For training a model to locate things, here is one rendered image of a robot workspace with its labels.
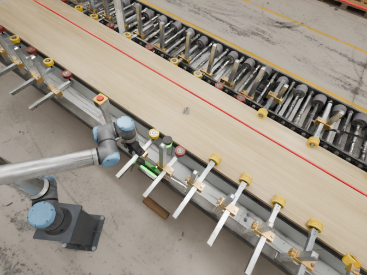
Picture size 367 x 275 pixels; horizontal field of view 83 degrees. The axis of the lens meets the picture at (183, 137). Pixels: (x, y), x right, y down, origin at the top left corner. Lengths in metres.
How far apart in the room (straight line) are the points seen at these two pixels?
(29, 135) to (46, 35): 1.18
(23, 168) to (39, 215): 0.56
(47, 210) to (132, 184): 1.05
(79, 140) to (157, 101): 1.32
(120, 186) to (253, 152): 1.46
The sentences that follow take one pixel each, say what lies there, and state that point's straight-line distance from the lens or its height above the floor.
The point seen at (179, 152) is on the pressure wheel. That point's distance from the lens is 1.55.
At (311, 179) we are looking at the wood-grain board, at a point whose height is 0.90.
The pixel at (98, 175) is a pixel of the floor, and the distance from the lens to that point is 2.55.
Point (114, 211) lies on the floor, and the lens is 2.39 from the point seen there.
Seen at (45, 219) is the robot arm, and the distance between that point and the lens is 1.61.
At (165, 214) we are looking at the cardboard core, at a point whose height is 0.08.
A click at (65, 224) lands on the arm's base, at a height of 0.65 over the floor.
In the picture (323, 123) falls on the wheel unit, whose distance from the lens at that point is 2.08.
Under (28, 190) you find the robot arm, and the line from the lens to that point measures 1.58.
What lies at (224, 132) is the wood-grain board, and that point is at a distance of 1.71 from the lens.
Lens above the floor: 2.29
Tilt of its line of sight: 59 degrees down
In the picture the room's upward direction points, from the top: 9 degrees clockwise
